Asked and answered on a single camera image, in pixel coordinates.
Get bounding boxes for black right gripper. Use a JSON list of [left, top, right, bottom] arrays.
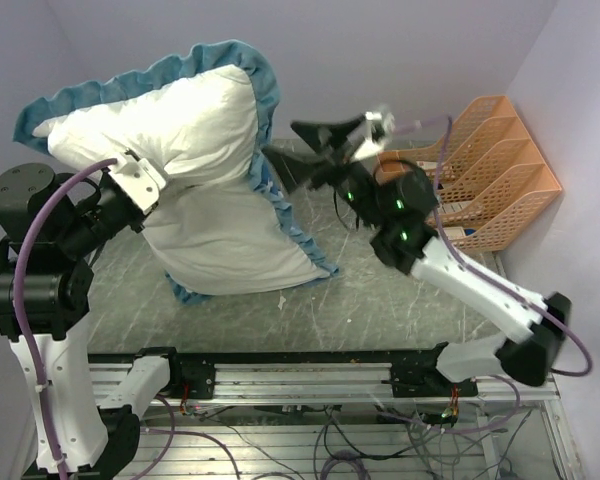
[[261, 116, 388, 230]]

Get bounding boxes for white pillow insert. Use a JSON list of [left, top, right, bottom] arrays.
[[32, 63, 328, 297]]

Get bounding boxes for blue houndstooth bear pillowcase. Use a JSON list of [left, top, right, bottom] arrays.
[[12, 39, 340, 305]]

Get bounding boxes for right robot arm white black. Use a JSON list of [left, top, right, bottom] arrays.
[[262, 110, 571, 396]]

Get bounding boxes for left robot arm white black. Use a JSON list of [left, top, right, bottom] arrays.
[[0, 157, 184, 479]]

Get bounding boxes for orange plastic file organizer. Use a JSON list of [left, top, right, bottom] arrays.
[[374, 94, 564, 253]]

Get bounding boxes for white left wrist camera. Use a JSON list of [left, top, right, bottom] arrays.
[[109, 150, 169, 215]]

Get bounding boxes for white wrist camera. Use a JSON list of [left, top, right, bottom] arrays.
[[352, 105, 395, 161], [109, 150, 169, 215]]

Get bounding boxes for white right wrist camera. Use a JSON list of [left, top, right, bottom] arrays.
[[352, 105, 395, 161]]

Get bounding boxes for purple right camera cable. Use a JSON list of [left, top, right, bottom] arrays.
[[394, 115, 593, 376]]

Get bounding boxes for purple camera cable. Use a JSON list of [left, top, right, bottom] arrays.
[[12, 157, 121, 480], [394, 115, 593, 376]]

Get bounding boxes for aluminium rail frame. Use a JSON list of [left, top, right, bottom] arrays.
[[90, 363, 559, 406]]

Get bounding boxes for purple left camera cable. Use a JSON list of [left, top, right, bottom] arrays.
[[12, 157, 121, 480]]

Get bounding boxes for loose cables under frame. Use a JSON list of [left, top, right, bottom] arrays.
[[144, 402, 521, 480]]

